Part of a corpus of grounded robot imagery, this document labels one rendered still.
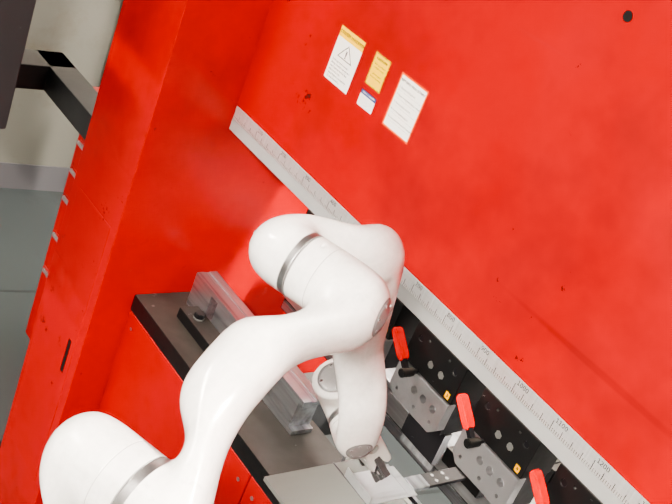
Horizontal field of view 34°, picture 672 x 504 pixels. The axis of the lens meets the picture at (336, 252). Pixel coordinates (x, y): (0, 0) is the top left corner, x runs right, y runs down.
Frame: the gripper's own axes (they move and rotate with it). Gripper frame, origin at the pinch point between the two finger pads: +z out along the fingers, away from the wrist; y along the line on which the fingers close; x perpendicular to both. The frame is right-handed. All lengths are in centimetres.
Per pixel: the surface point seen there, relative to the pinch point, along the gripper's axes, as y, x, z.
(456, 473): -1.6, -15.3, 21.0
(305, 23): 71, -43, -42
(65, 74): 135, -1, -18
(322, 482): 3.7, 9.7, 0.6
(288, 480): 5.8, 14.9, -3.9
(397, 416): 23.6, -16.0, 30.4
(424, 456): -3.9, -9.1, 2.7
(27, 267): 221, 37, 108
